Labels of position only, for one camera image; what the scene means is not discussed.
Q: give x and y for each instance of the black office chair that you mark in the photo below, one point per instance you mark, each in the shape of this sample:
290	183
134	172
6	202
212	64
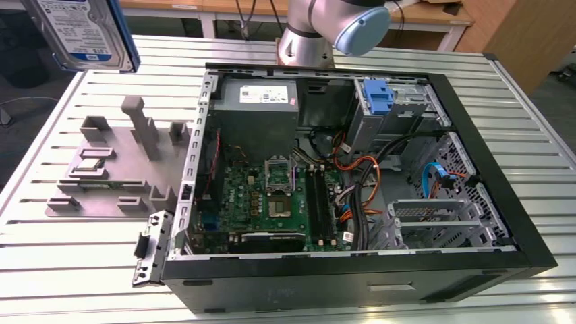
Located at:
18	67

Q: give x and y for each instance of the silver disk bay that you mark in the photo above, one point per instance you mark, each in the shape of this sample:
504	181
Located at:
427	203

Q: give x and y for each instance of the CPU socket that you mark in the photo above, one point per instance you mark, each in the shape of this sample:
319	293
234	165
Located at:
282	207

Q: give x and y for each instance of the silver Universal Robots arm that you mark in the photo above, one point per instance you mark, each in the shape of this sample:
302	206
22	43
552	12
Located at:
306	33

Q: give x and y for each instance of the white-framed wooden desk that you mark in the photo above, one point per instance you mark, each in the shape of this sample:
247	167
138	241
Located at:
427	17
158	8

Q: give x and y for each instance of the black graphics card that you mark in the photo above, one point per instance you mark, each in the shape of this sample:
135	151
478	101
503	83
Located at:
270	238

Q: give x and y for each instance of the blue drive cage latch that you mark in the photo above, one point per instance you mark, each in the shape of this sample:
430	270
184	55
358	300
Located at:
378	96

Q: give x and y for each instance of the silver optical drive cage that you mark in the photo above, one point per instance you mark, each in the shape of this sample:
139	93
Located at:
404	101

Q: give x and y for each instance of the green RAM stick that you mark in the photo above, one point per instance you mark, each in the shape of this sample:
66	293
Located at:
102	186

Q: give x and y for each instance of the grey power supply unit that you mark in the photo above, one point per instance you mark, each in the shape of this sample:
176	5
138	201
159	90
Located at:
256	128

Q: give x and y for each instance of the CPU chip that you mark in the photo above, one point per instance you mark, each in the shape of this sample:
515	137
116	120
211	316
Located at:
88	164

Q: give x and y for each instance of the black open PC case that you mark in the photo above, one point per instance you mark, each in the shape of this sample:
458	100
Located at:
315	280

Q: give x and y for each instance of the hard disk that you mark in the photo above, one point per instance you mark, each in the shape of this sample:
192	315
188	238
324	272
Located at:
80	33

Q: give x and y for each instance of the grey parts rack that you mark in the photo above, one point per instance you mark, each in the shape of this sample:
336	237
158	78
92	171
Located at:
116	175

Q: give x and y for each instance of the green motherboard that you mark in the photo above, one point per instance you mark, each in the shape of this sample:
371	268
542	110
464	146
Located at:
239	199

